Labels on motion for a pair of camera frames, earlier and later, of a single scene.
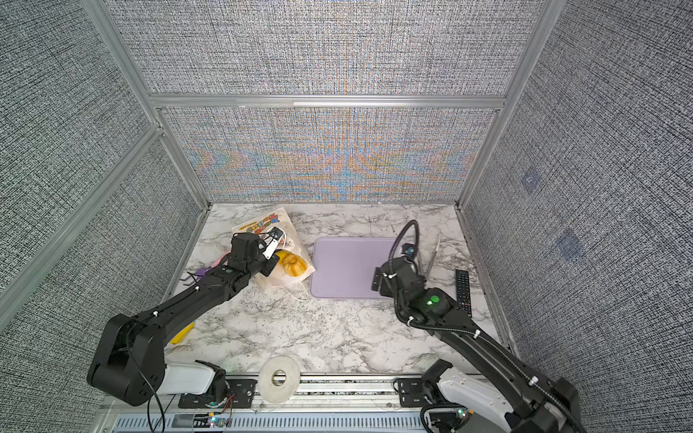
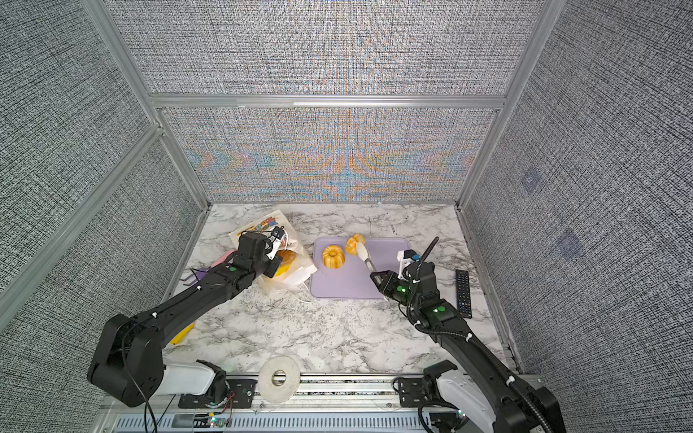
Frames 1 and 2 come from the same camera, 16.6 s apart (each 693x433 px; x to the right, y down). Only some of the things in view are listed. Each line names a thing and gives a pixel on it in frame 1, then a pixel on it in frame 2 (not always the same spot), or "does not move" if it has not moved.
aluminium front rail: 324,403 does not move
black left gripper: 272,263 does not move
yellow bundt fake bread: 292,264 to 333,256
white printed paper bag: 276,231 does not move
